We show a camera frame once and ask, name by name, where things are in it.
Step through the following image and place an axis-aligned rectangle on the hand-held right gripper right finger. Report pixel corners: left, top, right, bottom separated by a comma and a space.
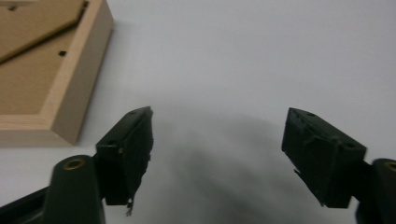
281, 107, 368, 209

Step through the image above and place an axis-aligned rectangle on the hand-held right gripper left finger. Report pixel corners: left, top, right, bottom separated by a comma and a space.
95, 105, 154, 207

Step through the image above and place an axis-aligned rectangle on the wooden picture frame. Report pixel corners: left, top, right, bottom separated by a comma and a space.
0, 0, 115, 147

